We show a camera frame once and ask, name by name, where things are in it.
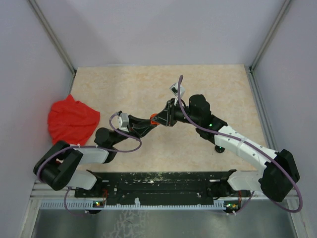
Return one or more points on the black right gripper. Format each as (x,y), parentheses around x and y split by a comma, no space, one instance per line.
(167,116)

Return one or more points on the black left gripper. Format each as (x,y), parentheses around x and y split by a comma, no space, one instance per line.
(133,126)

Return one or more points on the black round charging case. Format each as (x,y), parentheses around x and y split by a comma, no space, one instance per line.
(219,149)

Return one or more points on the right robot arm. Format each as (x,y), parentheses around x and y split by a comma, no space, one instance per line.
(219,133)

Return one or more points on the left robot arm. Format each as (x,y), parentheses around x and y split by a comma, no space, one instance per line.
(58,167)

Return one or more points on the red crumpled cloth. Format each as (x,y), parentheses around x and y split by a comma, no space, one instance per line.
(72,121)

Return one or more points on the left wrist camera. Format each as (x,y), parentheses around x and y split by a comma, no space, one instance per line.
(123,121)

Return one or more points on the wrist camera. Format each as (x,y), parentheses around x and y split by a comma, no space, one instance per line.
(123,121)
(178,92)

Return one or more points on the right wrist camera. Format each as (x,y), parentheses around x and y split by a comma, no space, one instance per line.
(178,92)

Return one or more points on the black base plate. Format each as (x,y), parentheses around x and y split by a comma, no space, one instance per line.
(163,188)

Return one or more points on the white slotted cable duct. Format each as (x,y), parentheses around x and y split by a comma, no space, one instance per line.
(93,204)

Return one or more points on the aluminium side rail right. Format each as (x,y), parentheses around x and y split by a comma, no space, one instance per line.
(262,116)

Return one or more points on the aluminium corner post left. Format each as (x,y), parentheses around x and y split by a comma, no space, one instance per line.
(51,35)

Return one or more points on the aluminium corner post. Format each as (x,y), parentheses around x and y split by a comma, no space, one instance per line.
(271,34)
(51,35)

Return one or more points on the aluminium corner post right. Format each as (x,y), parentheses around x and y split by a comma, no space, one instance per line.
(271,34)

